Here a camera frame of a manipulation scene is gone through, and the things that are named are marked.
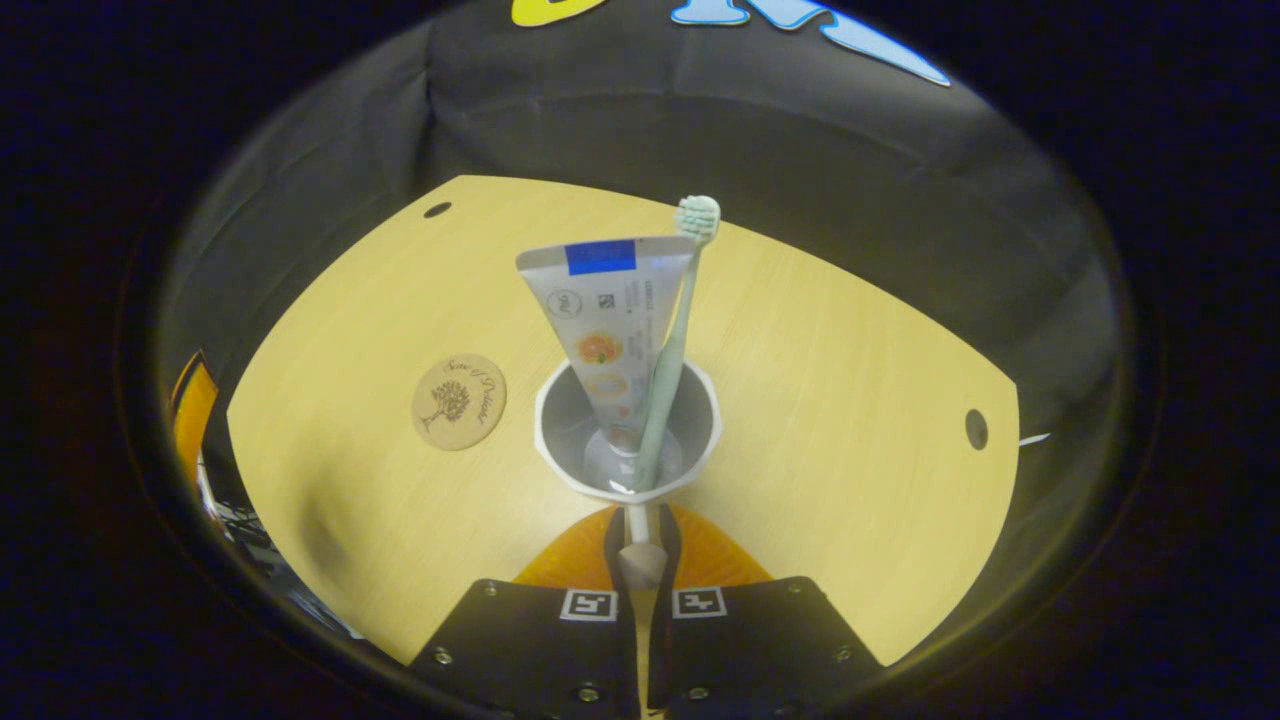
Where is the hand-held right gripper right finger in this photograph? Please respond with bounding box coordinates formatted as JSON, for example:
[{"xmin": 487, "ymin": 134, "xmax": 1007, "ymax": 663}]
[{"xmin": 645, "ymin": 503, "xmax": 886, "ymax": 720}]

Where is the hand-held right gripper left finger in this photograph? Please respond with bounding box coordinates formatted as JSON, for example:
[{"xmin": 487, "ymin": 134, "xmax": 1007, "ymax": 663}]
[{"xmin": 410, "ymin": 505, "xmax": 641, "ymax": 720}]

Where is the black backdrop cloth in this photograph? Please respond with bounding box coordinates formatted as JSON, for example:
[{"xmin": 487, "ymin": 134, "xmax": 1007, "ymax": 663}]
[{"xmin": 160, "ymin": 0, "xmax": 1131, "ymax": 641}]

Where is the silver toothpaste tube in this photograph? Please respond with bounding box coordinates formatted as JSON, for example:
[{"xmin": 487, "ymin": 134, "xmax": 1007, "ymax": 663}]
[{"xmin": 515, "ymin": 237, "xmax": 699, "ymax": 456}]

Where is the round cork coaster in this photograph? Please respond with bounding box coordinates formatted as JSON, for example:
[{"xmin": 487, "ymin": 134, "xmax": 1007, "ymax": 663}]
[{"xmin": 411, "ymin": 353, "xmax": 508, "ymax": 452}]

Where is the light wooden desktop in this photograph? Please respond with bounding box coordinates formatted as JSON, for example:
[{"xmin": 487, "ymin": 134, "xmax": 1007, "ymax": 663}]
[{"xmin": 227, "ymin": 175, "xmax": 1021, "ymax": 666}]

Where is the pale green toothbrush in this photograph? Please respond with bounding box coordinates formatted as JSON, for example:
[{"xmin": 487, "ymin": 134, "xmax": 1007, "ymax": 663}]
[{"xmin": 632, "ymin": 195, "xmax": 722, "ymax": 493}]

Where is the white cup with wooden handle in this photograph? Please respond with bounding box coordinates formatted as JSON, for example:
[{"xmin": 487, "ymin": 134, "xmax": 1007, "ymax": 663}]
[{"xmin": 533, "ymin": 358, "xmax": 723, "ymax": 601}]

